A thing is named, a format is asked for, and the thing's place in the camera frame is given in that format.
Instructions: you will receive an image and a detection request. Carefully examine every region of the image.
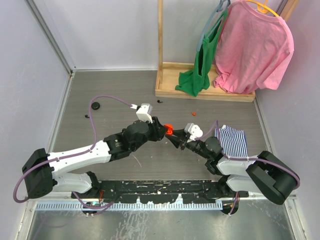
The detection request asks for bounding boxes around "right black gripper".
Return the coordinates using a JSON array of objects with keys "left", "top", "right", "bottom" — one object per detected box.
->
[{"left": 165, "top": 127, "right": 211, "bottom": 160}]

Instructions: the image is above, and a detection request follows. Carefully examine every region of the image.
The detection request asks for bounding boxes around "orange earbud charging case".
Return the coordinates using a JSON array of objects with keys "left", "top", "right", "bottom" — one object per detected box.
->
[{"left": 164, "top": 123, "right": 174, "bottom": 136}]

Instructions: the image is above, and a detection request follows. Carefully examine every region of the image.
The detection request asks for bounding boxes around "blue striped cloth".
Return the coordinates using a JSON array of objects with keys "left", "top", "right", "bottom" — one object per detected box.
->
[{"left": 214, "top": 125, "right": 248, "bottom": 158}]

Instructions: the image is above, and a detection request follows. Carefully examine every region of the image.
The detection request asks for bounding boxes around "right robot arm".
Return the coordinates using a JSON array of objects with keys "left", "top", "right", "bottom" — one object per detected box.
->
[{"left": 165, "top": 123, "right": 300, "bottom": 205}]

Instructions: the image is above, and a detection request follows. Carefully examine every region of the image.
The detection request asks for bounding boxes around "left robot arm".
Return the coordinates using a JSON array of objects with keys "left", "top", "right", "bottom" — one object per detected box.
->
[{"left": 22, "top": 117, "right": 167, "bottom": 199}]

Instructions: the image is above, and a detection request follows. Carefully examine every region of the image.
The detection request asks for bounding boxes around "green tank top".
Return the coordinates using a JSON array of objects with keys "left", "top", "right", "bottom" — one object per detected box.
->
[{"left": 175, "top": 10, "right": 228, "bottom": 97}]

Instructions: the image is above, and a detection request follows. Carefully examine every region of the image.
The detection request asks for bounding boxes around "wooden clothes rack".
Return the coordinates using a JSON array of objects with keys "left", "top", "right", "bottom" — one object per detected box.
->
[{"left": 155, "top": 0, "right": 301, "bottom": 103}]

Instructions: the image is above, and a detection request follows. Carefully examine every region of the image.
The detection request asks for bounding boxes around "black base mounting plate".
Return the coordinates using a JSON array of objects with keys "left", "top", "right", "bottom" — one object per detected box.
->
[{"left": 77, "top": 180, "right": 236, "bottom": 204}]

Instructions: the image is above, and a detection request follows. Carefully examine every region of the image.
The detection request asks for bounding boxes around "pink t-shirt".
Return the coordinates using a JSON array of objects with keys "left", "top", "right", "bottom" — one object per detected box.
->
[{"left": 213, "top": 0, "right": 294, "bottom": 94}]

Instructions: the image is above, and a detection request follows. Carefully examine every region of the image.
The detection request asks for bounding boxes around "blue-grey hanger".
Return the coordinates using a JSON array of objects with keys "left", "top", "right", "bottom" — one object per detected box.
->
[{"left": 196, "top": 0, "right": 231, "bottom": 52}]

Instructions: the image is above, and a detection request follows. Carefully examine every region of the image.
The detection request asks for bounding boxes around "yellow hanger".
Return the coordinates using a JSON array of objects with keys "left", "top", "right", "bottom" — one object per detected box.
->
[{"left": 246, "top": 0, "right": 279, "bottom": 17}]

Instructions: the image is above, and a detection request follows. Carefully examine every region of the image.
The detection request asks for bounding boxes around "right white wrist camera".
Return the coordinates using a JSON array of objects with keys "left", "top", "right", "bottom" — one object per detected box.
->
[{"left": 184, "top": 123, "right": 203, "bottom": 142}]

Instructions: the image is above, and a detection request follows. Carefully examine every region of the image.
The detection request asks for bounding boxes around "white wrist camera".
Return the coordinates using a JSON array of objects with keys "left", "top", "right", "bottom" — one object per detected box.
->
[
  {"left": 184, "top": 123, "right": 203, "bottom": 142},
  {"left": 130, "top": 103, "right": 153, "bottom": 123}
]

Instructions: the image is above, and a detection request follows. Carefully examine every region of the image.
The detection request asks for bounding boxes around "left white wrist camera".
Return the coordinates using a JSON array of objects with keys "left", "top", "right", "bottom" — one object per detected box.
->
[{"left": 130, "top": 103, "right": 153, "bottom": 123}]

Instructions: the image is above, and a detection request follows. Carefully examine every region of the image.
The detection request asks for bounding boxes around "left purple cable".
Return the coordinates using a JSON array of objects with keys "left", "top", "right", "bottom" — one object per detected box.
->
[{"left": 12, "top": 95, "right": 135, "bottom": 203}]

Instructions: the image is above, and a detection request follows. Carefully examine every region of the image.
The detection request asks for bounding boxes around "white cable duct strip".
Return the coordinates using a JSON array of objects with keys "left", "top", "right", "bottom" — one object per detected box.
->
[{"left": 35, "top": 200, "right": 223, "bottom": 211}]

